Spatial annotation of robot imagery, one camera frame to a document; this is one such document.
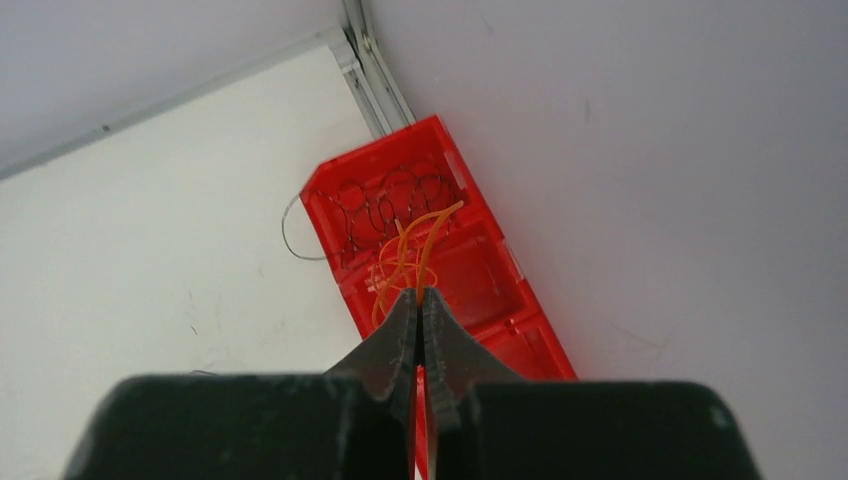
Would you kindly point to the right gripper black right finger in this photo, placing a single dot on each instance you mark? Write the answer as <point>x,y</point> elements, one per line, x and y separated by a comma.
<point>454,363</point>

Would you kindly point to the red plastic bin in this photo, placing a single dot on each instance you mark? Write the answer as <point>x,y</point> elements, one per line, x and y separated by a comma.
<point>404,212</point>

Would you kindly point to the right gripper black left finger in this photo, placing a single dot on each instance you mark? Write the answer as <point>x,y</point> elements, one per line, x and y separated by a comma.
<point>376,429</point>

